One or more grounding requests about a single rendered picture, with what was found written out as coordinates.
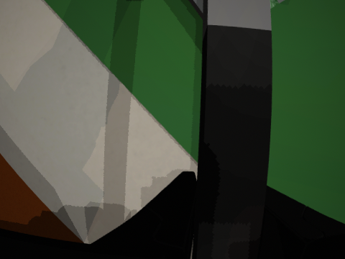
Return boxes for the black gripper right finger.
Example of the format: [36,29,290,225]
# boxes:
[257,186,345,259]

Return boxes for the green putting mat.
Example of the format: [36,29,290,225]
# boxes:
[45,0,345,224]

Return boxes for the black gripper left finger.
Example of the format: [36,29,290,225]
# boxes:
[0,172,198,259]

